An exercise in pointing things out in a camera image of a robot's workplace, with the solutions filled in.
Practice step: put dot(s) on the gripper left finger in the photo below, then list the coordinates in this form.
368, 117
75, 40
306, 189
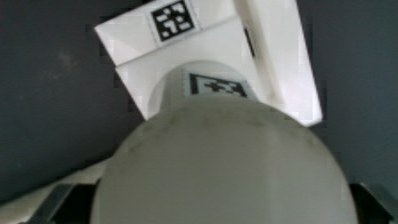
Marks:
66, 206

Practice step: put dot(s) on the white lamp base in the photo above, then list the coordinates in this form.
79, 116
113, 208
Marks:
214, 46

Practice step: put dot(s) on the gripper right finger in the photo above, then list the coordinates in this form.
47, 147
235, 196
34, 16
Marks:
376, 204

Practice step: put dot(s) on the white lamp bulb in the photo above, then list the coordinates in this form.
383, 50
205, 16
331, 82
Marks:
223, 164

